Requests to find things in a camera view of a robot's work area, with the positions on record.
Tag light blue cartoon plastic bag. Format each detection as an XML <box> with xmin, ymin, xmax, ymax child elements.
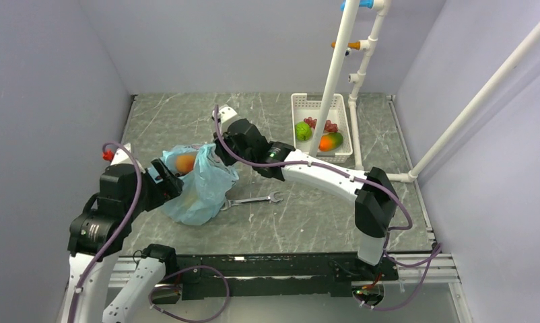
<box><xmin>159</xmin><ymin>143</ymin><xmax>239</xmax><ymax>225</ymax></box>

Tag white PVC pipe frame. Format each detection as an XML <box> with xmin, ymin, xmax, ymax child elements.
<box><xmin>306</xmin><ymin>0</ymin><xmax>540</xmax><ymax>184</ymax></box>

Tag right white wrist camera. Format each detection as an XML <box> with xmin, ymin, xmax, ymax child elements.
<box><xmin>211</xmin><ymin>105</ymin><xmax>239</xmax><ymax>128</ymax></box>

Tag green fake fruit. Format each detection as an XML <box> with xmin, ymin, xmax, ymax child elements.
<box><xmin>294</xmin><ymin>121</ymin><xmax>312</xmax><ymax>141</ymax></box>

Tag red fake grapes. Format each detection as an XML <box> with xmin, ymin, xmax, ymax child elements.
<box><xmin>304</xmin><ymin>116</ymin><xmax>339</xmax><ymax>134</ymax></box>

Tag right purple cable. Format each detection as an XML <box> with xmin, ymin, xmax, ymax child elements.
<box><xmin>213</xmin><ymin>104</ymin><xmax>444</xmax><ymax>312</ymax></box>

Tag silver open-end wrench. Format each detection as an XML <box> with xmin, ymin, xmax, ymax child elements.
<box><xmin>221</xmin><ymin>191</ymin><xmax>282</xmax><ymax>211</ymax></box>

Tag orange green fake mango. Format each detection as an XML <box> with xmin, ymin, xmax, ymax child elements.
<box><xmin>318</xmin><ymin>132</ymin><xmax>344</xmax><ymax>152</ymax></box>

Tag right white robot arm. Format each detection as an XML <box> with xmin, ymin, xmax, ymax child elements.
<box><xmin>213</xmin><ymin>117</ymin><xmax>401</xmax><ymax>279</ymax></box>

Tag orange red fake peach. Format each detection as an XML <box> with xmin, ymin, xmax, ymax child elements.
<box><xmin>174</xmin><ymin>153</ymin><xmax>197</xmax><ymax>176</ymax></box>

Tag purple cable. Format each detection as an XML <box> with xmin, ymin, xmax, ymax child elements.
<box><xmin>67</xmin><ymin>141</ymin><xmax>231</xmax><ymax>323</ymax></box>
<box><xmin>213</xmin><ymin>104</ymin><xmax>444</xmax><ymax>312</ymax></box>

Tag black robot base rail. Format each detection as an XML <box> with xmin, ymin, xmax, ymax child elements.
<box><xmin>136</xmin><ymin>249</ymin><xmax>400</xmax><ymax>300</ymax></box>

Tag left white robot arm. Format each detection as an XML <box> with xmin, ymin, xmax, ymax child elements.
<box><xmin>62</xmin><ymin>159</ymin><xmax>183</xmax><ymax>322</ymax></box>

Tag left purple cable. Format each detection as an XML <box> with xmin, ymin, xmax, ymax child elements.
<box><xmin>67</xmin><ymin>141</ymin><xmax>231</xmax><ymax>323</ymax></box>

